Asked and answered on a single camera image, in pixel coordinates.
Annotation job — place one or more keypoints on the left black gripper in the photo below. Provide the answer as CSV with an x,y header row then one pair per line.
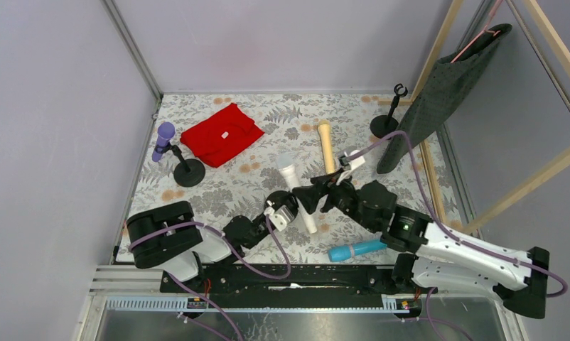
x,y
281,201

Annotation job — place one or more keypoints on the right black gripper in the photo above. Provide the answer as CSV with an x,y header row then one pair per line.
x,y
327,194

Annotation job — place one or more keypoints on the black mic stand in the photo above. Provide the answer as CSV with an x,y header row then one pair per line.
x,y
383,125
282,198
189,172

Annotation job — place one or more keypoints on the purple microphone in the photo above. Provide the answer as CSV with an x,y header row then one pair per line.
x,y
166,131

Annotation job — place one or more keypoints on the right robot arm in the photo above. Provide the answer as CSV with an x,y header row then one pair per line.
x,y
437,257

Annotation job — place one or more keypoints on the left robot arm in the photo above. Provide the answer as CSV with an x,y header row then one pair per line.
x,y
169,238

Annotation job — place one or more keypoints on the cream yellow microphone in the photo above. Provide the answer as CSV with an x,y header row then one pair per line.
x,y
324,131

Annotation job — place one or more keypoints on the teal blue microphone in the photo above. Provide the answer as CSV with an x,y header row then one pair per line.
x,y
348,251

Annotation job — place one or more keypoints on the floral table mat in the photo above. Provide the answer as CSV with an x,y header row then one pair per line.
x,y
240,186

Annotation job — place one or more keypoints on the red folded cloth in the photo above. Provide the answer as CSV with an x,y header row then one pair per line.
x,y
221,137

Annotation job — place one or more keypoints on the dark grey hanging cloth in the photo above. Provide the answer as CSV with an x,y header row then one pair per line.
x,y
450,81

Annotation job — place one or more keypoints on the pink clothes hanger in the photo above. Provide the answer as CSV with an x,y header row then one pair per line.
x,y
485,29

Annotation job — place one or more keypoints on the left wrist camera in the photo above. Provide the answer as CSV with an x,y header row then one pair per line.
x,y
279,219

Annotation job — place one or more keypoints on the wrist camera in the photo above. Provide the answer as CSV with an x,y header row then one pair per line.
x,y
279,219
349,162

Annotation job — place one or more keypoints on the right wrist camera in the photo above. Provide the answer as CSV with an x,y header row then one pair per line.
x,y
349,162

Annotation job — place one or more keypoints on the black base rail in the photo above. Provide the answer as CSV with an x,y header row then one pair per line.
x,y
308,286

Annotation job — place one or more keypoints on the wooden frame rack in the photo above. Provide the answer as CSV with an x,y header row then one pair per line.
x,y
548,171

